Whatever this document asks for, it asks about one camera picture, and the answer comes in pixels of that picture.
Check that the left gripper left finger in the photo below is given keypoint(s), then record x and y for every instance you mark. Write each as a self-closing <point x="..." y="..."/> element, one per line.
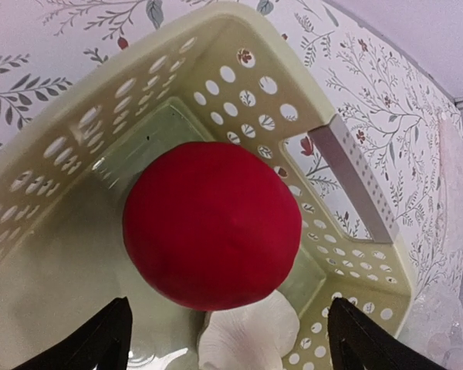
<point x="103" y="342"/>

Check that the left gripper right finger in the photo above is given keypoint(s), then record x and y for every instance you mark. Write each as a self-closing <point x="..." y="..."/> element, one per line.
<point x="357" y="342"/>

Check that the clear zip top bag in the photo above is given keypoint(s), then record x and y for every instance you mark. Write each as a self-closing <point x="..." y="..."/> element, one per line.
<point x="434" y="327"/>

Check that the white toy garlic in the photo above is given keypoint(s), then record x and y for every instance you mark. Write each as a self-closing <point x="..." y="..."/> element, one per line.
<point x="255" y="336"/>

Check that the red toy apple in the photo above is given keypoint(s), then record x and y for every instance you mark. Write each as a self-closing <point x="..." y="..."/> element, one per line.
<point x="211" y="227"/>

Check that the floral table mat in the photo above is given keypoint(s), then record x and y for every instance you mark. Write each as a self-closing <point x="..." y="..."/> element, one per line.
<point x="390" y="108"/>

